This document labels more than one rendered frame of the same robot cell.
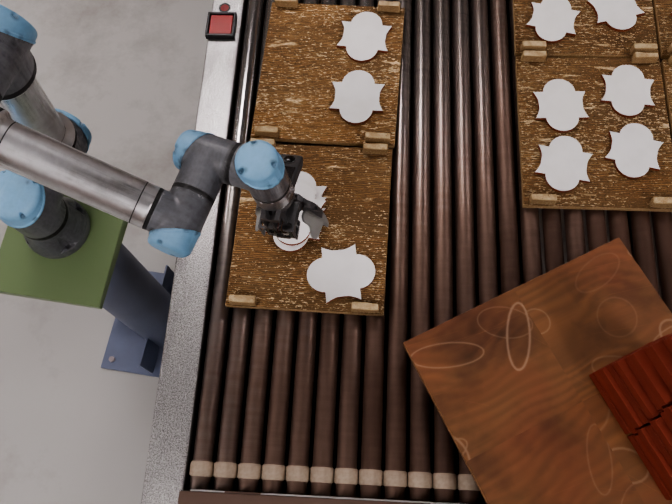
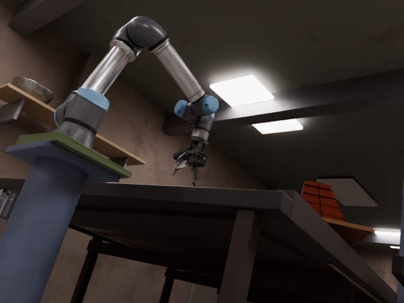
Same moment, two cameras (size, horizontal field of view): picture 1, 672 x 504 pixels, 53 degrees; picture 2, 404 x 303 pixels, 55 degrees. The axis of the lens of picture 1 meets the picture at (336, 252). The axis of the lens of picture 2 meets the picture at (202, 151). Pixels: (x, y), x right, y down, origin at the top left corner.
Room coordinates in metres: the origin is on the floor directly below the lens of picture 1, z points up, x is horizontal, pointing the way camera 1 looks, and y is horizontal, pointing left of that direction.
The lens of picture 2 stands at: (-0.26, 1.53, 0.55)
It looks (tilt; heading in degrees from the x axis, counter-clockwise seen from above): 21 degrees up; 299
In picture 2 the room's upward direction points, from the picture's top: 15 degrees clockwise
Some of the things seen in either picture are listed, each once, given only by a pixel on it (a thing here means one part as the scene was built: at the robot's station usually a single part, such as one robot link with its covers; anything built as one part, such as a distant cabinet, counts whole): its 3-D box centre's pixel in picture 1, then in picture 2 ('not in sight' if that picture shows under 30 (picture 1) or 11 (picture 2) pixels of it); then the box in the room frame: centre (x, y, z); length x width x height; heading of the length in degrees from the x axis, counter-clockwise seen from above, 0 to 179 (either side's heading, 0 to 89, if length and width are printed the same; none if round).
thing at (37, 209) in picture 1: (27, 200); (87, 109); (0.70, 0.64, 1.07); 0.13 x 0.12 x 0.14; 153
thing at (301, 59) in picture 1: (330, 72); not in sight; (1.03, -0.05, 0.93); 0.41 x 0.35 x 0.02; 168
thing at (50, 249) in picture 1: (49, 221); (74, 139); (0.70, 0.65, 0.95); 0.15 x 0.15 x 0.10
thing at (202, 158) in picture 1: (206, 164); (189, 110); (0.58, 0.20, 1.33); 0.11 x 0.11 x 0.08; 63
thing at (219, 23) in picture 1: (221, 25); not in sight; (1.22, 0.22, 0.92); 0.06 x 0.06 x 0.01; 80
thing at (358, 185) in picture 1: (312, 225); not in sight; (0.62, 0.05, 0.93); 0.41 x 0.35 x 0.02; 169
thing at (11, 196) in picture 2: not in sight; (11, 208); (1.42, 0.19, 0.77); 0.14 x 0.11 x 0.18; 170
